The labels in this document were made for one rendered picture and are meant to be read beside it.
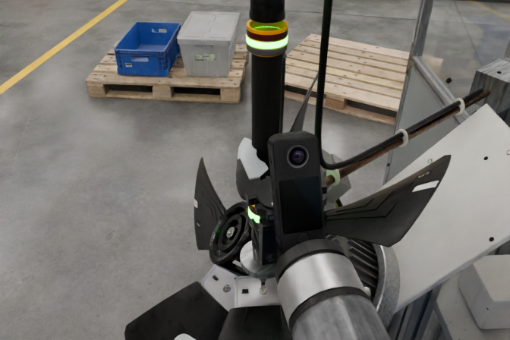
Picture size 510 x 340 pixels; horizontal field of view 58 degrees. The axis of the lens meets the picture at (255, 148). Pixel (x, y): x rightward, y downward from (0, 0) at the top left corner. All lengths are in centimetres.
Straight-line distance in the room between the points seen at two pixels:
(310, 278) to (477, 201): 50
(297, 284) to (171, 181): 247
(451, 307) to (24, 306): 184
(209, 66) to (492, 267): 279
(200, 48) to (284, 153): 313
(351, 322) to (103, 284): 206
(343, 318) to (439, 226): 51
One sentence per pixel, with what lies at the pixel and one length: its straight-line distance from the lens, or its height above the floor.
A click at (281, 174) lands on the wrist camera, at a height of 153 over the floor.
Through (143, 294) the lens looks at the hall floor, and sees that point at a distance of 230.
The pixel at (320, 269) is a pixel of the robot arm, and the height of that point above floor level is 148.
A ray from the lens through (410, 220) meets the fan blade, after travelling 56.
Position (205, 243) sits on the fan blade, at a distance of 111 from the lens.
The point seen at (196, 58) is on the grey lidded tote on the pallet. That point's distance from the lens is 359.
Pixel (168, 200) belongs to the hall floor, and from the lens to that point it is 272.
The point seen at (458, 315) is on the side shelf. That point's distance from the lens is 123.
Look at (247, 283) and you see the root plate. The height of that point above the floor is 118.
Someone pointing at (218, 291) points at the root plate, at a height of 110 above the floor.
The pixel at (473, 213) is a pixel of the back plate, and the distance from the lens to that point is 85.
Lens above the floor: 180
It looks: 36 degrees down
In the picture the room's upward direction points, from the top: straight up
